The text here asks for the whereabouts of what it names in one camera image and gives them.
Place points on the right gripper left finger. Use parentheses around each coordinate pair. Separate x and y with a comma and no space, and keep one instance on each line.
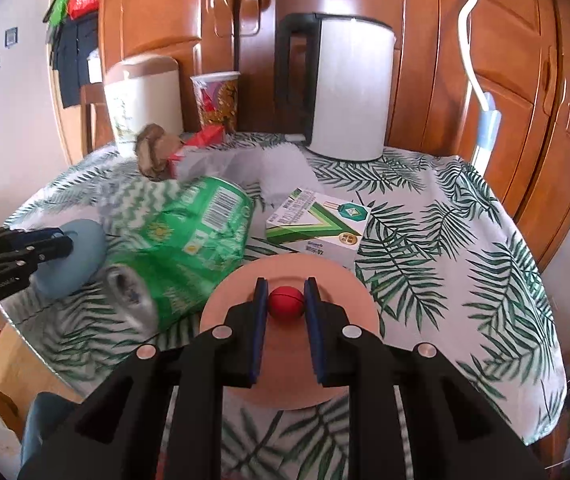
(247,322)

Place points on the white fluffy cloth strip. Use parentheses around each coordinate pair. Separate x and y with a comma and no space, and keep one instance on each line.
(283,169)

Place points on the red cardboard box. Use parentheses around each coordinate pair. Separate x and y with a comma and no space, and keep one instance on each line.
(205,138)

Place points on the green white medicine box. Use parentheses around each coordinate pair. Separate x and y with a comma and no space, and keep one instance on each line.
(317,224)

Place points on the brown paper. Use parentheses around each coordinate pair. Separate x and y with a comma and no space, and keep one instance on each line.
(153,148)

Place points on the crushed green Sprite can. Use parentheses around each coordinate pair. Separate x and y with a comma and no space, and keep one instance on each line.
(170,266)

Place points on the blue round dish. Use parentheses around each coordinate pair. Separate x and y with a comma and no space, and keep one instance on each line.
(58,278)

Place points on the clear plastic wrapper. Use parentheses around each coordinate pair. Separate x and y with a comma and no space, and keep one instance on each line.
(240,166)

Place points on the wooden wardrobe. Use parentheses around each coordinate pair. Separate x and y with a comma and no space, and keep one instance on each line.
(447,54)

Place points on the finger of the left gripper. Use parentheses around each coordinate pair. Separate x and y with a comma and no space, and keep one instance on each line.
(58,248)
(12,240)

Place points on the pink round plate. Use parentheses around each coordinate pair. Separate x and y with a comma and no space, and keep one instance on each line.
(286,380)

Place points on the wooden chair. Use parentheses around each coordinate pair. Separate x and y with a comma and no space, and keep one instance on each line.
(95,123)

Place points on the Coca-Cola paper cup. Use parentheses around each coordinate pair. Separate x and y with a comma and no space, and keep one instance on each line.
(216,96)

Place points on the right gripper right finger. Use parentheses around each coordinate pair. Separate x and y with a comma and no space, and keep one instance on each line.
(332,340)

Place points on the red ball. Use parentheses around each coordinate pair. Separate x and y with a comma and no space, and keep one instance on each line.
(286,304)

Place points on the cream tissue canister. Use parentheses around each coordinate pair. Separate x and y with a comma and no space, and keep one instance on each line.
(139,91)

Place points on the white electric kettle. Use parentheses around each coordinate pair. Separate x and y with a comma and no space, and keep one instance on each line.
(348,80)

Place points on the hanging dark clothes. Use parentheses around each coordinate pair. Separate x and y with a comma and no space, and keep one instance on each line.
(73,42)

